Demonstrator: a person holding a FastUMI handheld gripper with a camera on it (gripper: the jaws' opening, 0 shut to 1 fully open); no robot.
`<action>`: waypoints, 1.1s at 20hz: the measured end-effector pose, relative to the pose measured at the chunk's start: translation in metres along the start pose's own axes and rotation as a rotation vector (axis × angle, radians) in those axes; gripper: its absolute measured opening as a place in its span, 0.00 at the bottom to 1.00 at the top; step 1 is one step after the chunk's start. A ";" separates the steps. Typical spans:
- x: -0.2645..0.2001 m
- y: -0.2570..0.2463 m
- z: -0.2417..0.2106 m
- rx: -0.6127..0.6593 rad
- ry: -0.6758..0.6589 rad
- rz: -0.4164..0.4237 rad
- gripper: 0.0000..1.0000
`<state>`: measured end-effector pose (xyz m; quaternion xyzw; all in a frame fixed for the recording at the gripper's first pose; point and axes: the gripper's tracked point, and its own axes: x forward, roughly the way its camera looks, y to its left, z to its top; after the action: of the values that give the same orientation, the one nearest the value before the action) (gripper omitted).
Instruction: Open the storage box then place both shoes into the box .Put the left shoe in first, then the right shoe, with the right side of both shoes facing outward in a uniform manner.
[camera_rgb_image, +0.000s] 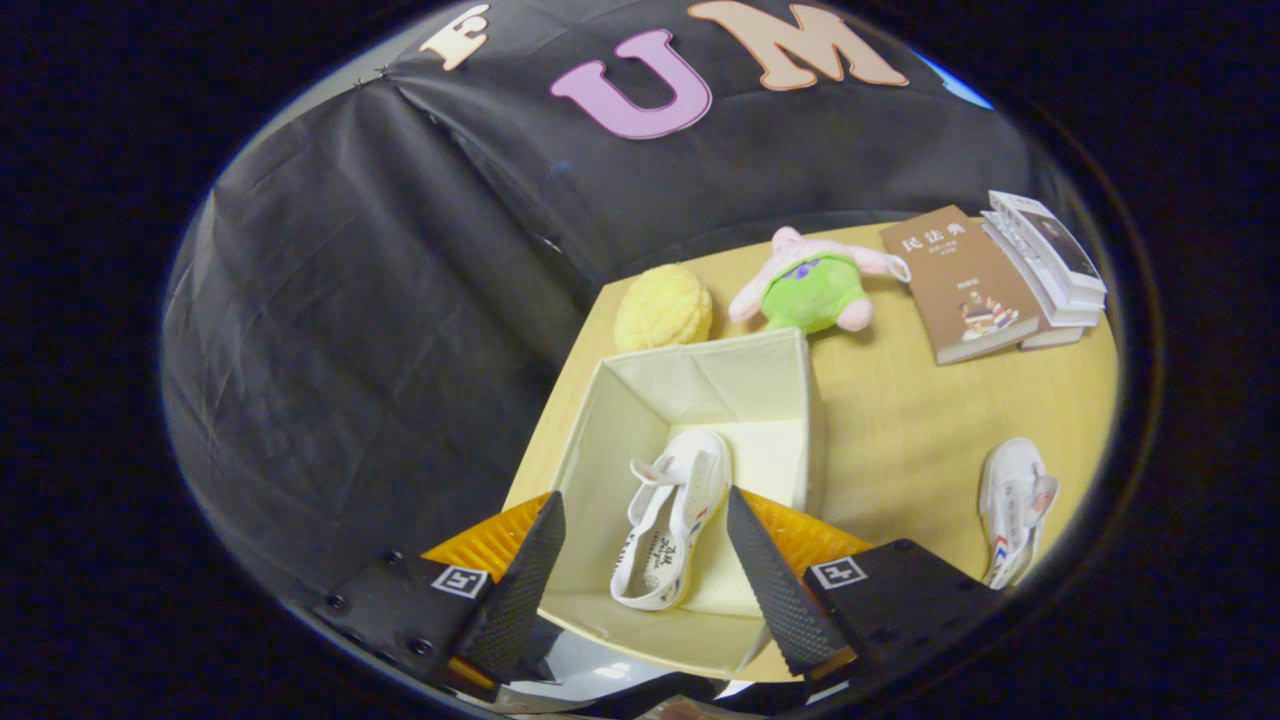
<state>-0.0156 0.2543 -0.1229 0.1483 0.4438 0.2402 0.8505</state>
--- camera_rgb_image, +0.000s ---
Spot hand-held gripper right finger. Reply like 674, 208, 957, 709
726, 487, 1004, 691

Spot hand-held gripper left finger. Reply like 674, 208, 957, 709
312, 491, 567, 701

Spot white canvas shoe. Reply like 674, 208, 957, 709
978, 437, 1059, 591
610, 428, 733, 611

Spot beige fabric storage box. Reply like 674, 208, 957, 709
538, 328, 813, 683

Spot green and pink plush toy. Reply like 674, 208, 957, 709
728, 226, 913, 335

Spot yellow fluffy ball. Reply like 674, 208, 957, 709
613, 263, 714, 353

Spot black backdrop cloth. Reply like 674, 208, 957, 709
160, 0, 1061, 601

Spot brown cover book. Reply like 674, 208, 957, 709
880, 205, 1041, 367

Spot tan book under stack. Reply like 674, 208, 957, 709
1020, 320, 1087, 352

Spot white book with dark cover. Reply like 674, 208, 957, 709
988, 190, 1109, 309

